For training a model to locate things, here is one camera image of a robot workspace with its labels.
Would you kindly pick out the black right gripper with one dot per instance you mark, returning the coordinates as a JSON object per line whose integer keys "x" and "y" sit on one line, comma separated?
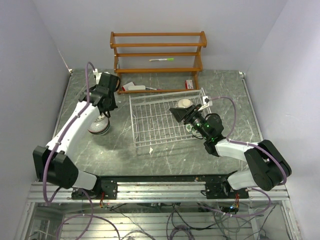
{"x": 187, "y": 113}

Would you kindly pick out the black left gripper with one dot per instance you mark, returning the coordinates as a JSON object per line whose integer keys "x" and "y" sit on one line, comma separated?
{"x": 113, "y": 95}

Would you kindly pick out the purple pattern cream bowl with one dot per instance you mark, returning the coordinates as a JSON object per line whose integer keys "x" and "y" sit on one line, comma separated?
{"x": 184, "y": 103}

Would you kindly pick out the green leaf pattern bowl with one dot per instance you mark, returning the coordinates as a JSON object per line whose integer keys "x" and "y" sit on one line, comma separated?
{"x": 189, "y": 127}

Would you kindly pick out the white wire dish rack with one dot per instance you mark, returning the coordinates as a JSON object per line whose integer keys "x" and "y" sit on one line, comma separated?
{"x": 152, "y": 122}

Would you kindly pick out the blue dotted bowl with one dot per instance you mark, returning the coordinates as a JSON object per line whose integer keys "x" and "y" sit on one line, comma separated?
{"x": 100, "y": 126}

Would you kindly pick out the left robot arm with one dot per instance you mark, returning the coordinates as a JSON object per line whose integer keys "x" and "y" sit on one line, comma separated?
{"x": 53, "y": 163}

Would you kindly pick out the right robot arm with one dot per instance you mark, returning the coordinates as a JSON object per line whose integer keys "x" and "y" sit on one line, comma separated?
{"x": 267, "y": 167}

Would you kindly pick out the wooden shelf rack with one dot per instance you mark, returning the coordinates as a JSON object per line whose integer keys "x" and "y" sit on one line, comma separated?
{"x": 133, "y": 50}

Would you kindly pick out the red white card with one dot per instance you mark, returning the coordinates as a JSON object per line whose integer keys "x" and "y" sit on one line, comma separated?
{"x": 126, "y": 86}

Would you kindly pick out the white rectangular eraser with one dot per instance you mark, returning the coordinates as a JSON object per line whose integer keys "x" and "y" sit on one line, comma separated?
{"x": 137, "y": 88}

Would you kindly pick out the red white small box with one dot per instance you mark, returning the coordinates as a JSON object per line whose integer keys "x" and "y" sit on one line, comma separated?
{"x": 189, "y": 84}

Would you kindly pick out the red tipped pen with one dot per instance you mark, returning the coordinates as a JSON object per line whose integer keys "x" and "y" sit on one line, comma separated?
{"x": 152, "y": 89}

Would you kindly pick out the green capped marker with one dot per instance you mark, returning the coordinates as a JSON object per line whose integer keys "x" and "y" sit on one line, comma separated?
{"x": 161, "y": 60}

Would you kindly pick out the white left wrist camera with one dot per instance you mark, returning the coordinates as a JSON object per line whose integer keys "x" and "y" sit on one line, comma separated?
{"x": 96, "y": 74}

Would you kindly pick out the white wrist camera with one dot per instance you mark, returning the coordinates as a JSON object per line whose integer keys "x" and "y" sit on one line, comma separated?
{"x": 206, "y": 102}
{"x": 96, "y": 74}

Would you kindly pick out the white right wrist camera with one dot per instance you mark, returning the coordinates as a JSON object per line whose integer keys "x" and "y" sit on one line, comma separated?
{"x": 206, "y": 102}

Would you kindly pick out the aluminium mounting rail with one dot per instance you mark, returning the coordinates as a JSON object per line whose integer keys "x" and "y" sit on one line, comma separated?
{"x": 148, "y": 192}

